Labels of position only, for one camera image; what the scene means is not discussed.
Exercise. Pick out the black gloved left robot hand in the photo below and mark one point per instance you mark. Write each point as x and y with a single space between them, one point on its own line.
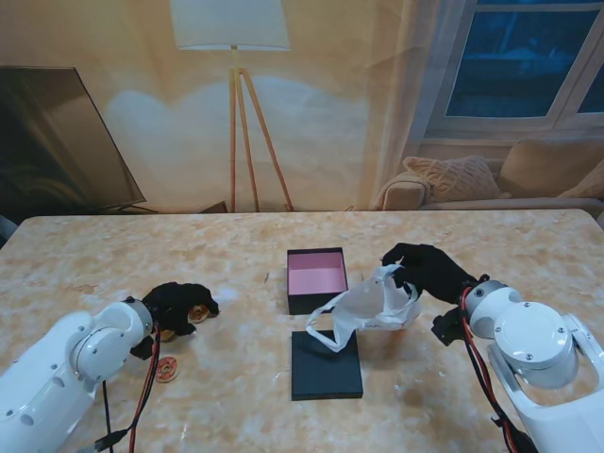
174 304

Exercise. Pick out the white plastic bag orange print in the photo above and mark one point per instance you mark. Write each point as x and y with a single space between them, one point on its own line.
368 302

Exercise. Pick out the chocolate mini donut orange sprinkles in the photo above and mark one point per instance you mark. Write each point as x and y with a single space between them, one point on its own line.
167 370

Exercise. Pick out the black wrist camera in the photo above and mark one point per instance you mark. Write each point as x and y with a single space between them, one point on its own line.
141 349
448 328

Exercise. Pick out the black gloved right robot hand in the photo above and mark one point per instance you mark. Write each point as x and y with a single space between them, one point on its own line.
434 271

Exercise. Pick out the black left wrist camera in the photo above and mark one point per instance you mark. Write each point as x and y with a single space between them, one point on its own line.
141 349

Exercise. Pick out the black gift box pink inside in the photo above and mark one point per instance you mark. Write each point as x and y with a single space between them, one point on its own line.
313 283

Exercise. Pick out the brown frosted mini donut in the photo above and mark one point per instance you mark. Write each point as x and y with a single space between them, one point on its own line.
199 313

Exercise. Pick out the tripod floor lamp white shade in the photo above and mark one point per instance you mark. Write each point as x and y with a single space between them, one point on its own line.
231 23

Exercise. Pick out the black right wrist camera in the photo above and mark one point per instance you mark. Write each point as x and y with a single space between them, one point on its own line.
448 328

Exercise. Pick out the black flat box lid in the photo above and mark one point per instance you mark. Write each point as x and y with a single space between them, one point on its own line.
330 373

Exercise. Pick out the dark flat television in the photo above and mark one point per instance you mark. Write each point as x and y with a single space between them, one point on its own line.
47 141

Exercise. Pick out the white framed window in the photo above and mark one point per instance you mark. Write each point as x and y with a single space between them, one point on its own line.
509 61

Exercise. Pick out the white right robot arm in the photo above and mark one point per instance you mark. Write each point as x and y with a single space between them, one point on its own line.
533 340

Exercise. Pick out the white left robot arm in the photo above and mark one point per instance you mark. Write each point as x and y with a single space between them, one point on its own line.
71 363

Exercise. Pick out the knitted beige cushion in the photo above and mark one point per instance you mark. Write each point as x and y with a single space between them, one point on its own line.
453 179

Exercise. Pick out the beige sofa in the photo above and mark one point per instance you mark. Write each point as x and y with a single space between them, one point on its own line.
542 165

